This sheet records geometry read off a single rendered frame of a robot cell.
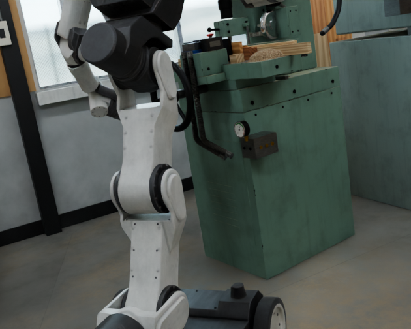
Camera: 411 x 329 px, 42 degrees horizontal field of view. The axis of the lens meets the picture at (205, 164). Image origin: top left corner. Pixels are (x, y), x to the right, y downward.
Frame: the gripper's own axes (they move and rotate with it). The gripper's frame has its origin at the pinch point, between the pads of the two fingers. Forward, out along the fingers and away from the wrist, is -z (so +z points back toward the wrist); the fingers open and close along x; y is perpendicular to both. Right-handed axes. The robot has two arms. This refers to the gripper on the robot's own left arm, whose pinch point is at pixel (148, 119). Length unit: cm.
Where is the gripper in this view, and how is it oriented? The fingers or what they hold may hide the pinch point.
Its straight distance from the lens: 219.0
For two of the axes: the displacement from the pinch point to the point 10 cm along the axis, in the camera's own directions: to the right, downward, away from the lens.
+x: 4.1, 5.2, -7.5
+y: 5.0, -8.1, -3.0
